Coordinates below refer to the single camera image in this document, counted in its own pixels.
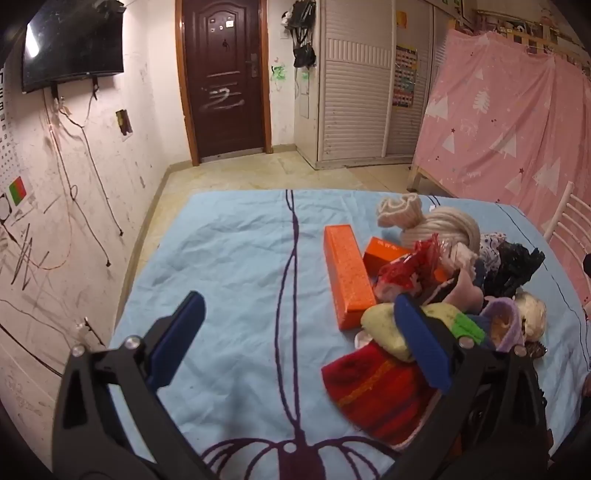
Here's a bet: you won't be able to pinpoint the yellow-green sock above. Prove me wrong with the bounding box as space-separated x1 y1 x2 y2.
360 302 462 363

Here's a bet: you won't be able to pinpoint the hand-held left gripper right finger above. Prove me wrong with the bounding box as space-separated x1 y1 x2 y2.
383 293 550 480

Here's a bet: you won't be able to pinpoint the green and blue sock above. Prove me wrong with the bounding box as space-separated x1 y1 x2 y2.
452 311 495 352

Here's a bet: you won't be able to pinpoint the dark brown door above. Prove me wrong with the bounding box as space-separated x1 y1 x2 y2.
175 0 272 167

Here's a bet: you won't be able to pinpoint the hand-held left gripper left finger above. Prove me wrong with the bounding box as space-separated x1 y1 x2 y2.
52 291 206 480

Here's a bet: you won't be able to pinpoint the white metal chair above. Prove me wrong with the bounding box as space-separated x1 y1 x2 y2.
542 181 591 278

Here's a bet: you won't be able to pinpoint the light blue printed blanket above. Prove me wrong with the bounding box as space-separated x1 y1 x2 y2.
108 188 591 480

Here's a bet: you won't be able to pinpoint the pink tree-print sheet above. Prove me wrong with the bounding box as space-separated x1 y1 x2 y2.
412 28 591 259

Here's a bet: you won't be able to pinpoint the white louvred wardrobe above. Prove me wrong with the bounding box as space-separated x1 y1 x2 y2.
316 0 476 171

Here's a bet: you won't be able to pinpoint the open wall socket box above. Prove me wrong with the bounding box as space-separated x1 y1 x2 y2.
115 109 134 139

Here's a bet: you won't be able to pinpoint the beige knit hat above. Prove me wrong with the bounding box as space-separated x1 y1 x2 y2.
376 193 423 229

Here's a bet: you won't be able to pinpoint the cream knitted sock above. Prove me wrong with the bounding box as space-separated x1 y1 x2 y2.
399 206 482 252

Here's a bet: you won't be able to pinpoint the hanging black bags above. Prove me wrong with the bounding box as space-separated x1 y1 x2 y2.
279 0 319 70

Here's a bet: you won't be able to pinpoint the colourful chart poster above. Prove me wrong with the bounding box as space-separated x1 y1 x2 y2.
392 44 419 109

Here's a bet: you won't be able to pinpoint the black wall cable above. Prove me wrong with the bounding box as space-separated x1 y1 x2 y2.
44 90 125 268

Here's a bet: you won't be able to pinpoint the red plastic wrapper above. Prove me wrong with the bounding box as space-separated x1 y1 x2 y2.
376 233 446 296

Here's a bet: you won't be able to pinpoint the long orange box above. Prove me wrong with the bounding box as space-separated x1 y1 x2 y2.
323 224 377 331

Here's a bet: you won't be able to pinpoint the red striped sock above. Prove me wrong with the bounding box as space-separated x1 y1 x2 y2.
321 342 444 448

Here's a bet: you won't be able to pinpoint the cream fluffy sock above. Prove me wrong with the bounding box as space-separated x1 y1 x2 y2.
515 291 548 342

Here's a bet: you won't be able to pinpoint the eye chart poster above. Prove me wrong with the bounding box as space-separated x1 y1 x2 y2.
0 65 10 153

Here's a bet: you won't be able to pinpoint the black wall television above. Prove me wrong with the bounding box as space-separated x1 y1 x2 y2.
21 0 126 94

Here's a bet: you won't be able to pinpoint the red and green sticker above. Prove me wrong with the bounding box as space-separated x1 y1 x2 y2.
8 176 28 205

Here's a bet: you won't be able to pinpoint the floral patterned cloth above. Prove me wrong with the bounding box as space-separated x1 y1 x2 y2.
478 232 509 268

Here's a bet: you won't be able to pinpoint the small orange box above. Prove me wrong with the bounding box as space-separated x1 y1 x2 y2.
362 237 414 278

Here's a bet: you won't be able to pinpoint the pink sock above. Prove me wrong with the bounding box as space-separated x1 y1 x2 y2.
427 268 485 310

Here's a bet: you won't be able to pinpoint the purple slipper sock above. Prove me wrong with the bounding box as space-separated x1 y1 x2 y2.
480 295 525 354

